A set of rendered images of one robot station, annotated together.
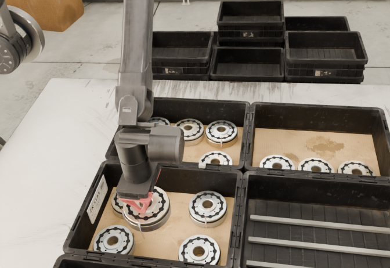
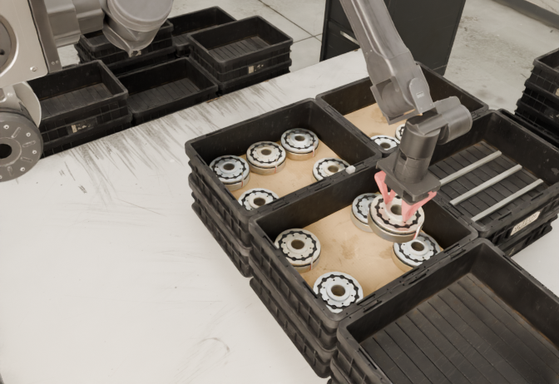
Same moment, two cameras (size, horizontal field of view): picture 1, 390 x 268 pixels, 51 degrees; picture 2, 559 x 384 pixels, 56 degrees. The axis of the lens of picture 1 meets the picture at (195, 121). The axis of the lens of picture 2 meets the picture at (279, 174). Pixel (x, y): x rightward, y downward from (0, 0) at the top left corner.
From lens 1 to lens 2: 86 cm
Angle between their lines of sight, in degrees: 37
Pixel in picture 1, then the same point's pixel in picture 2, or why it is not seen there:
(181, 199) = (336, 221)
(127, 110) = (421, 95)
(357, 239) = (488, 170)
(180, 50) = (61, 98)
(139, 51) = (392, 30)
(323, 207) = (443, 161)
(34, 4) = not seen: outside the picture
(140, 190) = (432, 183)
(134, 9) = not seen: outside the picture
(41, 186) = (116, 324)
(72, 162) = (122, 273)
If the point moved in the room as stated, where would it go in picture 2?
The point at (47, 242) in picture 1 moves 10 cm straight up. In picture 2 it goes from (207, 371) to (205, 346)
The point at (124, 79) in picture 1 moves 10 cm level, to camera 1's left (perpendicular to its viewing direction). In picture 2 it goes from (398, 64) to (361, 88)
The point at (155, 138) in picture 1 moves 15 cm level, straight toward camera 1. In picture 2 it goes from (448, 115) to (540, 150)
